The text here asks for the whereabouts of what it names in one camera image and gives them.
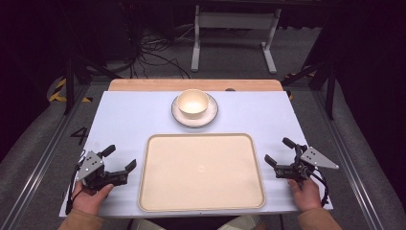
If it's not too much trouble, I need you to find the black tripod stand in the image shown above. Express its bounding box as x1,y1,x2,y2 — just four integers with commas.
62,47,124,116
281,58,337,121

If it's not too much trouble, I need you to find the yellow and black floor tape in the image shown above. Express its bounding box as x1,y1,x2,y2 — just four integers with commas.
284,71,318,101
47,78,94,104

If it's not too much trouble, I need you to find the white metal stand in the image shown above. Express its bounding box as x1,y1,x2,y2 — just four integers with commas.
190,4,282,76

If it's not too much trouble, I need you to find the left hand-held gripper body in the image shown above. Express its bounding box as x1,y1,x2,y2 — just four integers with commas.
76,150,129,193

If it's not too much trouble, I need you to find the person's right leg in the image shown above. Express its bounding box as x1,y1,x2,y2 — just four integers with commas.
216,214,266,230

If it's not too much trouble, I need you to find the person's right hand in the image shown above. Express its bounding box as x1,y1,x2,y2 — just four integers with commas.
286,176,323,213

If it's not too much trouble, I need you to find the bundle of black floor cables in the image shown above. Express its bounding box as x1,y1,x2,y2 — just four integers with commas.
127,27,192,80

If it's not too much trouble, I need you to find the white plate with dark rim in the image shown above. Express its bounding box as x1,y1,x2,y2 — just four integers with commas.
170,93,219,129

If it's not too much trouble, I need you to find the beige plastic tray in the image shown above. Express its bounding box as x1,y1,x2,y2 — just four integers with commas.
137,132,267,213

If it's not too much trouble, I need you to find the person's left hand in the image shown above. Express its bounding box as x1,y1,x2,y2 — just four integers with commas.
71,181,115,217

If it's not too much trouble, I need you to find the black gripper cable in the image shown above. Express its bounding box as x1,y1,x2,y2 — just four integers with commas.
64,161,84,216
310,170,330,208

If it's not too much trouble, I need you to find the cream bowl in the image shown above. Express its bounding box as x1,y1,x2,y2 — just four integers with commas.
176,88,211,121

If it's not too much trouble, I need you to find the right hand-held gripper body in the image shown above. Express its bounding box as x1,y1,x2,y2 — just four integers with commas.
273,144,340,184

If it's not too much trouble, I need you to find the aluminium floor rail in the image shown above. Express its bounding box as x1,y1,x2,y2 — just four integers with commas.
0,85,92,229
309,90,386,230

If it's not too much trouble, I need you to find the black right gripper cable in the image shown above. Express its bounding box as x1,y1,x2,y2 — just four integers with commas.
310,170,330,208

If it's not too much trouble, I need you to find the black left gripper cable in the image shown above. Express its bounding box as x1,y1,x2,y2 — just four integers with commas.
64,161,84,216

